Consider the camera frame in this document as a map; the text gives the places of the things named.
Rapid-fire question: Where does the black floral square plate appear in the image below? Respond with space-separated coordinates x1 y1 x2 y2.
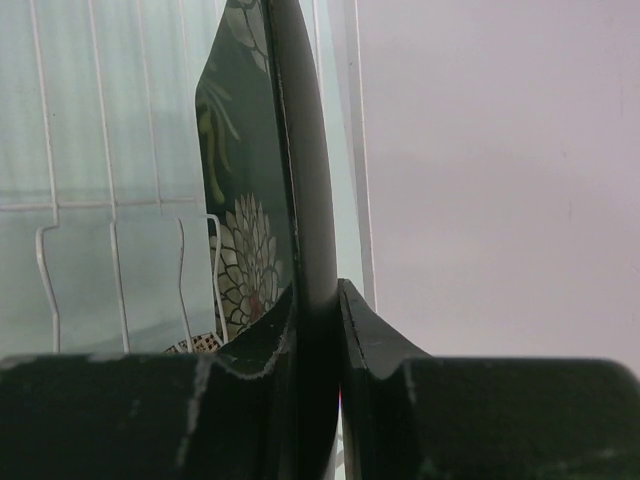
189 1 339 479

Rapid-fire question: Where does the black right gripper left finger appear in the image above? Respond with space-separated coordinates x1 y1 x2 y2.
1 290 295 479

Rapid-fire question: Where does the brown patterned small bowl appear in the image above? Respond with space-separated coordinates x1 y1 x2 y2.
164 332 224 354

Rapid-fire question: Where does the clear wire dish rack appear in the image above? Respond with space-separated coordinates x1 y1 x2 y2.
0 0 379 356

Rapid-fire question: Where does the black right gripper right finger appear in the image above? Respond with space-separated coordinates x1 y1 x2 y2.
339 280 639 479

